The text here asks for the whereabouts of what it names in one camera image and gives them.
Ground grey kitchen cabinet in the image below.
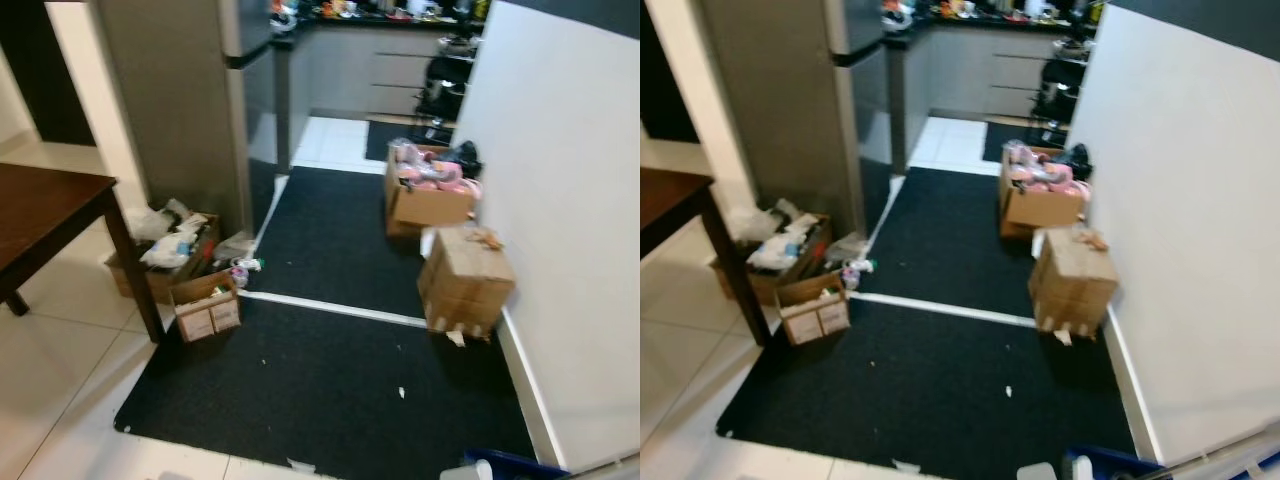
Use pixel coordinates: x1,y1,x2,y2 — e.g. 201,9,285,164
290,18,471,126
905,20,1081,126

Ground black kitchen trolley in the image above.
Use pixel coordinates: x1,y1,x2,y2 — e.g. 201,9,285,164
415,35,483,146
1035,38,1093,146

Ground closed cardboard box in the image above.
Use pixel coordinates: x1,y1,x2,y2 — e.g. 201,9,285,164
417,225,518,343
1030,225,1119,341

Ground blue bin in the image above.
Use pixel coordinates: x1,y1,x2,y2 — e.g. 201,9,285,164
1062,445,1171,480
462,448,573,480

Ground black hallway floor mat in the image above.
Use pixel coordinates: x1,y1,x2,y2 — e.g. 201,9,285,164
858,167,1096,321
245,165,481,321

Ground dark wood table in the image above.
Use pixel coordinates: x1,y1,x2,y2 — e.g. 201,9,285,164
640,167,771,348
0,163,166,344

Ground black bag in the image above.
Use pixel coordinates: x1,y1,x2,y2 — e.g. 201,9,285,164
1055,143,1094,181
445,140,484,179

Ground pink soft items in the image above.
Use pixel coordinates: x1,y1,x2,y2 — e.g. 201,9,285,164
1005,142,1091,198
393,142,483,198

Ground small black kitchen mat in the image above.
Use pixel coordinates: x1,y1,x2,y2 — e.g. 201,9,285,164
983,120,1061,163
365,118,451,163

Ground white plastic bag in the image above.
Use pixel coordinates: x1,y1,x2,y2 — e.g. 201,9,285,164
125,198,211,269
735,200,821,271

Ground small labelled cardboard box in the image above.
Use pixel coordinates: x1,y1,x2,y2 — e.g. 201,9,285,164
775,272,853,347
170,272,243,344

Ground grey refrigerator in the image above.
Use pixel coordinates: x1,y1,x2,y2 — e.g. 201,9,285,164
697,0,906,238
88,0,293,238

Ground low open cardboard box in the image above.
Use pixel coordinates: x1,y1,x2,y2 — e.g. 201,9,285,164
105,212,223,306
712,215,833,306

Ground large black floor mat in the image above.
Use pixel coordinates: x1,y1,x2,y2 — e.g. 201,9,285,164
113,295,538,471
716,298,1138,471

